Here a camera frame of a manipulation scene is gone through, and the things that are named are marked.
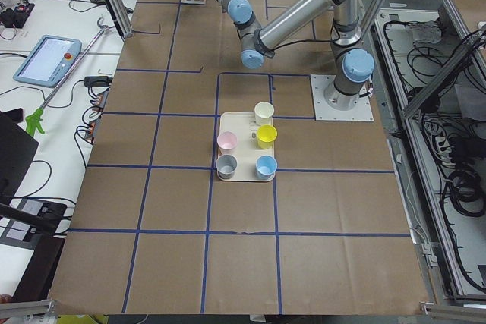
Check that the white cream plastic cup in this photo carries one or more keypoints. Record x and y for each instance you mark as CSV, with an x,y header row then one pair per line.
x,y
263,112

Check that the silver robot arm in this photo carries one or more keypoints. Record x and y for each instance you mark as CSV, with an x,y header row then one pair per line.
x,y
354,65

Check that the pink plastic cup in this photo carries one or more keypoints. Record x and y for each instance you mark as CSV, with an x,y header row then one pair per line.
x,y
227,142

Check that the yellow plastic cup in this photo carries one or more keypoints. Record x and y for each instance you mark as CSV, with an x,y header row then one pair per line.
x,y
266,136

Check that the grey plastic cup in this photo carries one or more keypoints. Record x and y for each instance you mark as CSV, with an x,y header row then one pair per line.
x,y
226,166

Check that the cream rabbit print tray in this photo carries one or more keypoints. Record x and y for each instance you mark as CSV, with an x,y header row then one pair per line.
x,y
244,126

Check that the black power adapter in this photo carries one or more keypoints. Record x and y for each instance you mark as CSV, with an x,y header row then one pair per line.
x,y
97,81

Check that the blue teach pendant tablet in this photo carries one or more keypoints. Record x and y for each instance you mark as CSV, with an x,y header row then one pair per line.
x,y
49,61

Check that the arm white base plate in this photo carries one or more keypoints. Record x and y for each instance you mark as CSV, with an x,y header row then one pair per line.
x,y
331,105

